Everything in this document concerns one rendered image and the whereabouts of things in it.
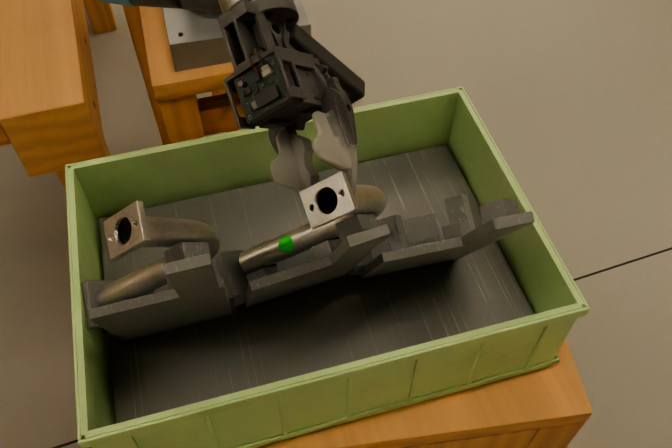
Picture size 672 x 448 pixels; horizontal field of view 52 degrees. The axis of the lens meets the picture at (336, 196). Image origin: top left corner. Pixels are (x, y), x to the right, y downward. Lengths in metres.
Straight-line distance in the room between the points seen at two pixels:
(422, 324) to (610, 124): 1.70
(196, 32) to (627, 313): 1.41
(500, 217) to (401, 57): 1.96
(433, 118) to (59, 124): 0.63
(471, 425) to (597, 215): 1.38
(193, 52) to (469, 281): 0.65
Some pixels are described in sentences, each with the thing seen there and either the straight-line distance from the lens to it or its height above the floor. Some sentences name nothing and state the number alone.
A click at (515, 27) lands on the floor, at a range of 2.88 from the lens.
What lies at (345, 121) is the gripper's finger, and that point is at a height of 1.23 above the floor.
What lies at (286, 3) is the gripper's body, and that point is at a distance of 0.71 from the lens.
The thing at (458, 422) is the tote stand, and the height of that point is 0.79.
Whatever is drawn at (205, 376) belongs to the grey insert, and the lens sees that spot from 0.96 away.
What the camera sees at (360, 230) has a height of 1.13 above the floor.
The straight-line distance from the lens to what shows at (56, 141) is 1.31.
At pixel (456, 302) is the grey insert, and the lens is 1.01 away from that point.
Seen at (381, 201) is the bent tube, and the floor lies 1.13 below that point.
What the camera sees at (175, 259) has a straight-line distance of 0.71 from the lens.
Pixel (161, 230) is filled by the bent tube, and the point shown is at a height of 1.17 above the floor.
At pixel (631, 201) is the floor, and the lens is 2.36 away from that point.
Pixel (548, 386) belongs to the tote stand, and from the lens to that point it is 1.04.
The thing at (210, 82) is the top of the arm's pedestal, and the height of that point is 0.83.
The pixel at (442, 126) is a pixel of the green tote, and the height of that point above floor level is 0.89.
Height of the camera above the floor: 1.71
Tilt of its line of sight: 52 degrees down
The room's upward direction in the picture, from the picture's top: straight up
